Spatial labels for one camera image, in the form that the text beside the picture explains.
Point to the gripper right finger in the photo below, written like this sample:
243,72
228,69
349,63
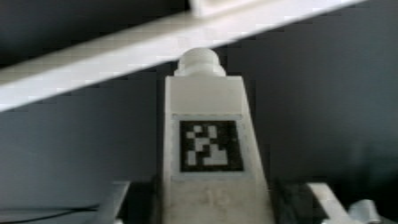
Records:
307,204

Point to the white table leg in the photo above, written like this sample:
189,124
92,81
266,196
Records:
214,183

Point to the white L-shaped fence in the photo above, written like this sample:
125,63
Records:
216,24

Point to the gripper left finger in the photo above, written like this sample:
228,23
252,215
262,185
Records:
127,207

